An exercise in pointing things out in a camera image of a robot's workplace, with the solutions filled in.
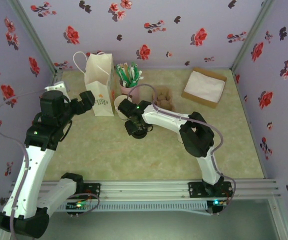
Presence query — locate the black cup lid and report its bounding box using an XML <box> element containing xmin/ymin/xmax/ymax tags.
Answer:
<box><xmin>130</xmin><ymin>129</ymin><xmax>148</xmax><ymax>140</ymax></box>

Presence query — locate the white paper gift bag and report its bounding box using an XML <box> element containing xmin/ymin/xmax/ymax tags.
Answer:
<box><xmin>73</xmin><ymin>51</ymin><xmax>116</xmax><ymax>117</ymax></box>

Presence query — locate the white paper cup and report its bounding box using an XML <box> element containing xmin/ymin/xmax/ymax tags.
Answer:
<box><xmin>113</xmin><ymin>94</ymin><xmax>134</xmax><ymax>123</ymax></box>

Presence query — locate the pink holder cup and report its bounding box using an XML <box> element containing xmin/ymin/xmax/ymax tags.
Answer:
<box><xmin>119</xmin><ymin>79</ymin><xmax>141</xmax><ymax>101</ymax></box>

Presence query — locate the brown paper stick packet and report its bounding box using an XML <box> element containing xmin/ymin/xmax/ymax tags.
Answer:
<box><xmin>123</xmin><ymin>63</ymin><xmax>131</xmax><ymax>83</ymax></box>

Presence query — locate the brown cardboard box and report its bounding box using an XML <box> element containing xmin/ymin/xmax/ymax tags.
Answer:
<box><xmin>181</xmin><ymin>66</ymin><xmax>228</xmax><ymax>110</ymax></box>

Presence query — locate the left circuit board with LED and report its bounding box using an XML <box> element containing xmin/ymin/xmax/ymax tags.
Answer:
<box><xmin>66</xmin><ymin>201</ymin><xmax>90</xmax><ymax>218</ymax></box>

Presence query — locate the circuit board with led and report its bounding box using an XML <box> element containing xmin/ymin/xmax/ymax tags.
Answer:
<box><xmin>207</xmin><ymin>198</ymin><xmax>228</xmax><ymax>216</ymax></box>
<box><xmin>66</xmin><ymin>201</ymin><xmax>90</xmax><ymax>218</ymax></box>

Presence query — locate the right circuit board with LED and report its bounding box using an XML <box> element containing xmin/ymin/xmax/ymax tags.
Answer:
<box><xmin>207</xmin><ymin>198</ymin><xmax>228</xmax><ymax>216</ymax></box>

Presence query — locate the aluminium frame post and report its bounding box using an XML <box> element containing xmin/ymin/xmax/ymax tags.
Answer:
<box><xmin>8</xmin><ymin>0</ymin><xmax>59</xmax><ymax>76</ymax></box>
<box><xmin>230</xmin><ymin>0</ymin><xmax>277</xmax><ymax>73</ymax></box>

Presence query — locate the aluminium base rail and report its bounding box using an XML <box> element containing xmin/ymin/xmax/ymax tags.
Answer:
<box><xmin>8</xmin><ymin>178</ymin><xmax>282</xmax><ymax>202</ymax></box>

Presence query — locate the left black mount plate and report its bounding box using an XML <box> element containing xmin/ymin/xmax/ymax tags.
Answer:
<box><xmin>82</xmin><ymin>182</ymin><xmax>101</xmax><ymax>200</ymax></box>

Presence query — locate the black mount plate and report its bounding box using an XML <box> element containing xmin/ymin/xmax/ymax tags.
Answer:
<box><xmin>188</xmin><ymin>181</ymin><xmax>234</xmax><ymax>200</ymax></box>
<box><xmin>82</xmin><ymin>182</ymin><xmax>101</xmax><ymax>200</ymax></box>

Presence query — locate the white slotted cable duct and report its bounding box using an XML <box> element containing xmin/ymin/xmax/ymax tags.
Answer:
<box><xmin>58</xmin><ymin>201</ymin><xmax>208</xmax><ymax>213</ymax></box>

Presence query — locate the right black mount plate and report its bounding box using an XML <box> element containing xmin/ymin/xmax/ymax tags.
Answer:
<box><xmin>188</xmin><ymin>181</ymin><xmax>234</xmax><ymax>200</ymax></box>

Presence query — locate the left arm grey cable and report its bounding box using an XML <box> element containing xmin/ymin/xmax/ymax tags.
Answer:
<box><xmin>0</xmin><ymin>89</ymin><xmax>101</xmax><ymax>240</ymax></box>

